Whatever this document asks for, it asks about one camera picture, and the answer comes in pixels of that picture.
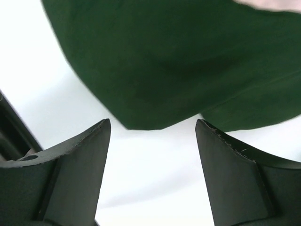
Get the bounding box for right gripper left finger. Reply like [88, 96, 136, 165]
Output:
[0, 119, 111, 226]

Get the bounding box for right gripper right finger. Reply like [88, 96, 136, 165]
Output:
[195, 120, 301, 226]

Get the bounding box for white and green t-shirt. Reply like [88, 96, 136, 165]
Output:
[42, 0, 301, 132]

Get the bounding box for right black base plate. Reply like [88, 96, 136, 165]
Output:
[0, 93, 43, 161]

